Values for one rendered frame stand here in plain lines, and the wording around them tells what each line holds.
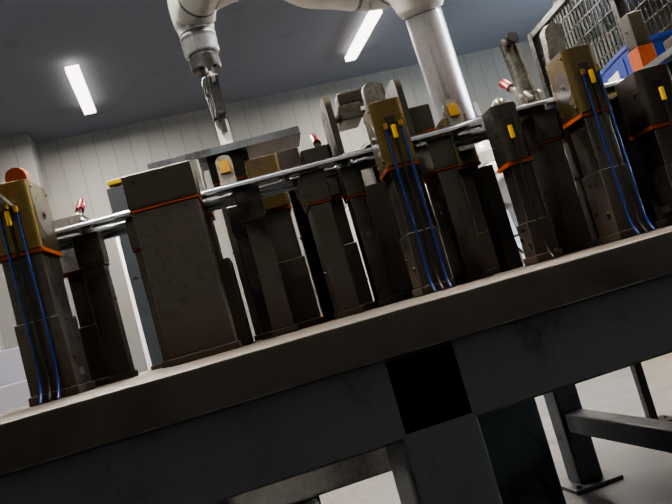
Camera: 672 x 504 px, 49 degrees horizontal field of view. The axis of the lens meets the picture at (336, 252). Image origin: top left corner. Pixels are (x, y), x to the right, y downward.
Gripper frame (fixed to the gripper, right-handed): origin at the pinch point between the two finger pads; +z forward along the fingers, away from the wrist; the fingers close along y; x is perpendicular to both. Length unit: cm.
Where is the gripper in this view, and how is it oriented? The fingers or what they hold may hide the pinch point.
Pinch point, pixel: (224, 133)
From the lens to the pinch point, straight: 187.2
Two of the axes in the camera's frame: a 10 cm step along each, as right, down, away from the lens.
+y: -2.3, 1.5, 9.6
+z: 2.7, 9.6, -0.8
